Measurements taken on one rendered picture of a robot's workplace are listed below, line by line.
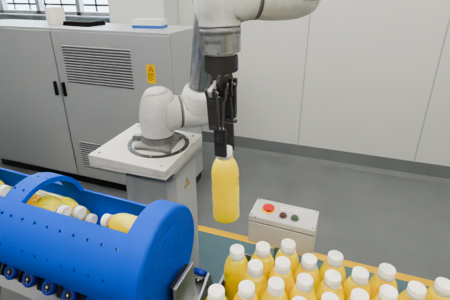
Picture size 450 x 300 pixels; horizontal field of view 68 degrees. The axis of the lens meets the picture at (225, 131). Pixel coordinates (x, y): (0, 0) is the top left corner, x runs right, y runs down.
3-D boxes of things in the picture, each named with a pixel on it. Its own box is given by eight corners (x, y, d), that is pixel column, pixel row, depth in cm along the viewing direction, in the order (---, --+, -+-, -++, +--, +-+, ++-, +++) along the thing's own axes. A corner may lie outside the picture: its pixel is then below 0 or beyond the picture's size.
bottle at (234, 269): (239, 288, 102) (240, 240, 95) (252, 306, 96) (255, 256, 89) (219, 298, 99) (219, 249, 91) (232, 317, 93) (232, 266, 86)
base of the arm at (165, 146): (142, 132, 172) (140, 122, 169) (183, 137, 168) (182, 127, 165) (124, 148, 156) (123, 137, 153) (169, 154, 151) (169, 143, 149)
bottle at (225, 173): (209, 223, 86) (206, 157, 80) (217, 207, 93) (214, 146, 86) (236, 226, 84) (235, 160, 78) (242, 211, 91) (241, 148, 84)
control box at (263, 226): (256, 221, 115) (257, 197, 111) (315, 236, 108) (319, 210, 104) (247, 240, 107) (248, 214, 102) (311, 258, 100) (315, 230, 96)
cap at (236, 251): (239, 246, 93) (239, 241, 92) (246, 255, 90) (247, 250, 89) (227, 251, 91) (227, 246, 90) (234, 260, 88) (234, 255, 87)
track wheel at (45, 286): (48, 275, 97) (43, 276, 95) (60, 280, 95) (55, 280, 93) (43, 292, 96) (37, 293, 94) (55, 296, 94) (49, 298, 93)
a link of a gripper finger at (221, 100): (229, 82, 75) (226, 82, 73) (226, 130, 77) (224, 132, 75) (213, 80, 76) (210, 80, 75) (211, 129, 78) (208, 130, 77)
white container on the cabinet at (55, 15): (57, 23, 303) (53, 6, 298) (71, 23, 298) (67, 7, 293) (43, 25, 290) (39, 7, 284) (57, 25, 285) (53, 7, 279)
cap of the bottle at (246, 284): (252, 283, 81) (252, 277, 80) (256, 296, 77) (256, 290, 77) (236, 285, 80) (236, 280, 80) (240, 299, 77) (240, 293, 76)
